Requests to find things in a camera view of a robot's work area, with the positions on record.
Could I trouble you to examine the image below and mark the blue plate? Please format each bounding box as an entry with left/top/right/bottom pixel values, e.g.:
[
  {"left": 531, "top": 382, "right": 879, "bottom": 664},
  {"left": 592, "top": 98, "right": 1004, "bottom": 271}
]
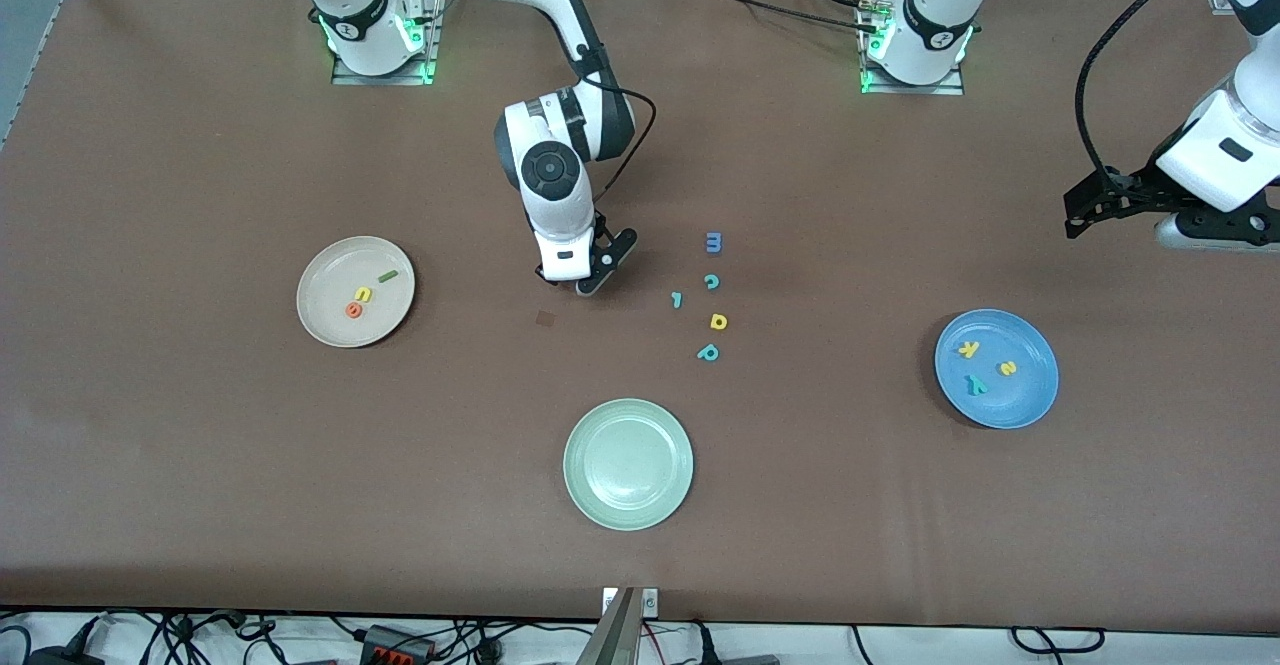
[{"left": 934, "top": 308, "right": 1060, "bottom": 431}]

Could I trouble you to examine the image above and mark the pale green plate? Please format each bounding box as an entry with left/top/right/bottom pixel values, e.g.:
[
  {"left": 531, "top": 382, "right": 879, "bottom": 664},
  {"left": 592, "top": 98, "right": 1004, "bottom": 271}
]
[{"left": 563, "top": 398, "right": 695, "bottom": 532}]

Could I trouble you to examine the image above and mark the beige brown plate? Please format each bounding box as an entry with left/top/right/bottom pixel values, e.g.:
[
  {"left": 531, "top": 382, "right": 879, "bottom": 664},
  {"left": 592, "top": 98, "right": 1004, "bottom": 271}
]
[{"left": 296, "top": 235, "right": 417, "bottom": 349}]

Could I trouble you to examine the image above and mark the brown table mat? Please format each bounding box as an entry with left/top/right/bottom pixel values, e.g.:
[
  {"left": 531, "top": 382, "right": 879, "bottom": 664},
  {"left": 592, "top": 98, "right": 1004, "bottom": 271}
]
[{"left": 0, "top": 0, "right": 1280, "bottom": 636}]

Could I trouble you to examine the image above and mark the grey metal bar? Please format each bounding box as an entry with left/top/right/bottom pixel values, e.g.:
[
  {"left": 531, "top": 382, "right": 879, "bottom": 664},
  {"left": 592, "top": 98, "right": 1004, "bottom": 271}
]
[{"left": 578, "top": 587, "right": 641, "bottom": 665}]

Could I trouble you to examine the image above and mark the black power strip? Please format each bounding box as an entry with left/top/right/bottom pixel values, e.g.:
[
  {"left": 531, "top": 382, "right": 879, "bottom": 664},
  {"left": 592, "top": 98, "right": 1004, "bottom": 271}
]
[{"left": 360, "top": 625, "right": 438, "bottom": 665}]

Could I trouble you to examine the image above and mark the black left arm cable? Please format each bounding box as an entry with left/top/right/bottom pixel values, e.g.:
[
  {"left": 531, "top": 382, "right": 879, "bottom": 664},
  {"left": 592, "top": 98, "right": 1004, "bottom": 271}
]
[{"left": 1075, "top": 0, "right": 1226, "bottom": 186}]

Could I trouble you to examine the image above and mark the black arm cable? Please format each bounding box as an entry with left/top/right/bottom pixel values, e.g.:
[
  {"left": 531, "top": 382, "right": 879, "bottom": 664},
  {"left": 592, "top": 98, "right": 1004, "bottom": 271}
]
[
  {"left": 1075, "top": 0, "right": 1226, "bottom": 186},
  {"left": 575, "top": 45, "right": 658, "bottom": 221}
]

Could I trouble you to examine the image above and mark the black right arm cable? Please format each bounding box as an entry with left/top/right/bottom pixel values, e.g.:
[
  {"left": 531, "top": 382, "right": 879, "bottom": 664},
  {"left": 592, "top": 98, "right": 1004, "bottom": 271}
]
[{"left": 575, "top": 45, "right": 658, "bottom": 221}]

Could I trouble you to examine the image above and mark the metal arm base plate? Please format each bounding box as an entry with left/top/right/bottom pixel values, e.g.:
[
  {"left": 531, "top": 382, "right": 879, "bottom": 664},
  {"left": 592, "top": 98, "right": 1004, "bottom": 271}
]
[
  {"left": 330, "top": 0, "right": 439, "bottom": 86},
  {"left": 858, "top": 0, "right": 967, "bottom": 96}
]

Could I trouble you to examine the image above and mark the black cable loop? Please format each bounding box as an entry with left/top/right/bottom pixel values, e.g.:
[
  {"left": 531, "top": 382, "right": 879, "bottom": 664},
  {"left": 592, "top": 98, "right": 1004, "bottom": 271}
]
[{"left": 1008, "top": 626, "right": 1107, "bottom": 656}]

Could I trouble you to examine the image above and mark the tangled black cable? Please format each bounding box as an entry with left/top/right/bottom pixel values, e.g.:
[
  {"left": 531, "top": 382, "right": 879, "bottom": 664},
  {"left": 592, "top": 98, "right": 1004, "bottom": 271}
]
[{"left": 0, "top": 610, "right": 361, "bottom": 665}]

